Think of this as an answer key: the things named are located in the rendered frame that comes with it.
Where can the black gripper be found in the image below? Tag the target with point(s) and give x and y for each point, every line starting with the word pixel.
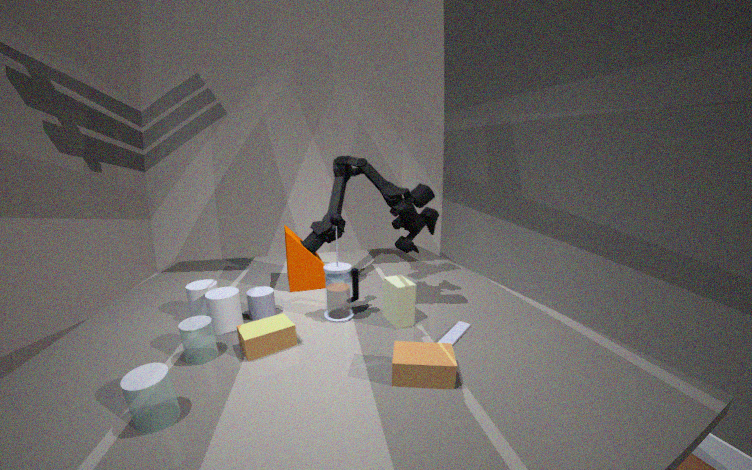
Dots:
pixel 427 217

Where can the french press coffee maker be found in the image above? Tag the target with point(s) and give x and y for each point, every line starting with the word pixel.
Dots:
pixel 338 286

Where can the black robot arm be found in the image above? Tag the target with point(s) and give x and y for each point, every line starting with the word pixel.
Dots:
pixel 392 194

